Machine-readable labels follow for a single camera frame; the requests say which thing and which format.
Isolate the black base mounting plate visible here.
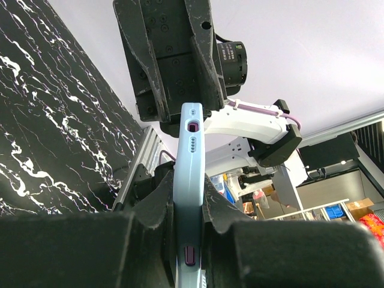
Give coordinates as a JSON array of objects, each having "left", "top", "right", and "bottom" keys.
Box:
[{"left": 114, "top": 161, "right": 175, "bottom": 211}]

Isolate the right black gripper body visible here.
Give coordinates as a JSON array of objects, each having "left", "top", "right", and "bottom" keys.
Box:
[{"left": 118, "top": 0, "right": 248, "bottom": 137}]

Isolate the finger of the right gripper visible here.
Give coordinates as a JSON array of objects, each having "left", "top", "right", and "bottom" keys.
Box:
[
  {"left": 184, "top": 1, "right": 226, "bottom": 111},
  {"left": 113, "top": 1, "right": 168, "bottom": 122}
]

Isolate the phone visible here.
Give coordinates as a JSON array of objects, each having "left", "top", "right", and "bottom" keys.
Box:
[{"left": 173, "top": 103, "right": 205, "bottom": 287}]

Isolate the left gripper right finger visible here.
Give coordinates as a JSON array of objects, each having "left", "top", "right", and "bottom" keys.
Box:
[{"left": 202, "top": 178, "right": 383, "bottom": 287}]

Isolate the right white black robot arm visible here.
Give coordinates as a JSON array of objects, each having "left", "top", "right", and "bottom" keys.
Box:
[{"left": 113, "top": 1, "right": 302, "bottom": 192}]

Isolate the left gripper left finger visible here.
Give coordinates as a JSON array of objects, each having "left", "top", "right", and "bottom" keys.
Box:
[{"left": 1, "top": 172, "right": 175, "bottom": 287}]

